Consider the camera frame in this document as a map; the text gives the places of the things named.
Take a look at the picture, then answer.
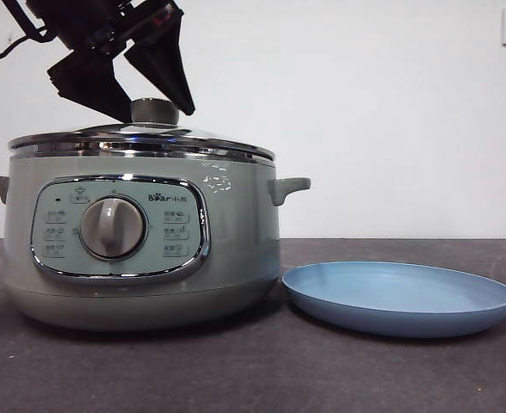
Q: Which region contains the pale green electric steamer pot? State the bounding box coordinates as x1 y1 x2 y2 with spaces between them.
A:
0 145 312 332

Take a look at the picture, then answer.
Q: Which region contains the blue round plate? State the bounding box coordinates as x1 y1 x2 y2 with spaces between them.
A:
281 260 506 339

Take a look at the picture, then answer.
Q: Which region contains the glass lid with green knob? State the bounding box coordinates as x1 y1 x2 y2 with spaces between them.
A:
7 97 275 152

